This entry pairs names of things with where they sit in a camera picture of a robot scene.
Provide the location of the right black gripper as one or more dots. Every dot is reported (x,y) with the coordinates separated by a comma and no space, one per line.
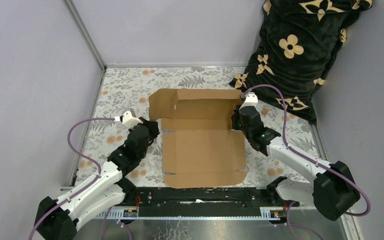
(234,125)

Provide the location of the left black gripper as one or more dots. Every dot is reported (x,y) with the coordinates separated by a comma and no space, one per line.
(153,127)

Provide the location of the brown cardboard box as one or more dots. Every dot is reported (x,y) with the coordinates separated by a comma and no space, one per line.
(199,146)

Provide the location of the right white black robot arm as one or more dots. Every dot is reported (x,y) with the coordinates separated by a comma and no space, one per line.
(311,175)

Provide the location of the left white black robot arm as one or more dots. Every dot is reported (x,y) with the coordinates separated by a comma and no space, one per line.
(61,218)

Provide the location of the black floral blanket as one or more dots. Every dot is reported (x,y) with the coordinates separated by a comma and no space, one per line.
(299,43)

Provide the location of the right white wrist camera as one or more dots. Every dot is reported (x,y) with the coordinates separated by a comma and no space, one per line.
(251,100)

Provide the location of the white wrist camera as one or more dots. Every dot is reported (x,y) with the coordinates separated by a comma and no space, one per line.
(251,100)
(129,119)

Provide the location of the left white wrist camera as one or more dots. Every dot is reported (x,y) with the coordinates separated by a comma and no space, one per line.
(129,119)

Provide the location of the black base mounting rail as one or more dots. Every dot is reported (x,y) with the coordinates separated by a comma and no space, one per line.
(221,202)

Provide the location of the aluminium frame rail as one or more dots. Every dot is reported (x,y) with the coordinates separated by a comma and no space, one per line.
(222,203)

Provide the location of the aluminium corner post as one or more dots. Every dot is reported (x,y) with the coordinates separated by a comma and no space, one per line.
(81,27)

